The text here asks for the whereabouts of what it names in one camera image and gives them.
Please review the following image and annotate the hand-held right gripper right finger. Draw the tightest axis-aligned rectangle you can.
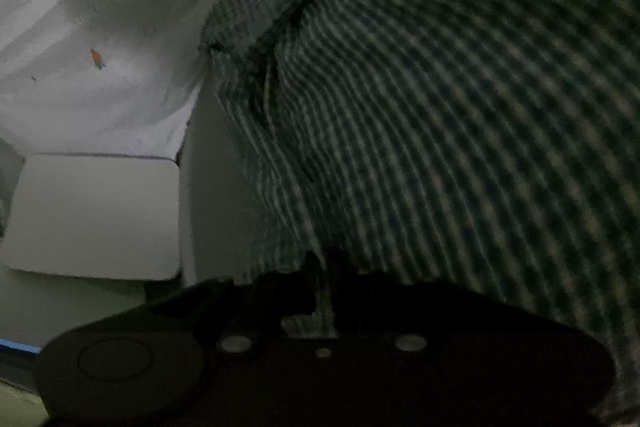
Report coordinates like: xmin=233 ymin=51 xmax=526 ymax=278
xmin=326 ymin=248 xmax=502 ymax=354

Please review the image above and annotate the white rounded board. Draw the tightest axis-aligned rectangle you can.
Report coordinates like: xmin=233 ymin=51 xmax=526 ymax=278
xmin=0 ymin=153 xmax=182 ymax=282

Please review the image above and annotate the blue edge strip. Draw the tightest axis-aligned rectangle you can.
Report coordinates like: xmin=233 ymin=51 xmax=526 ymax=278
xmin=0 ymin=338 xmax=41 ymax=354

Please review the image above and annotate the blue checked shirt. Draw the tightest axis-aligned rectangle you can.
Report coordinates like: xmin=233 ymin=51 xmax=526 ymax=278
xmin=200 ymin=0 xmax=640 ymax=427

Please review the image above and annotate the carrot print sheet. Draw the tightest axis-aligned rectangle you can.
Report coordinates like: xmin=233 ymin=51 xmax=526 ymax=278
xmin=0 ymin=0 xmax=301 ymax=162

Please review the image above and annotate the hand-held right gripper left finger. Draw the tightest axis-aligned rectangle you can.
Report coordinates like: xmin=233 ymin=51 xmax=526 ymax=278
xmin=145 ymin=251 xmax=322 ymax=354

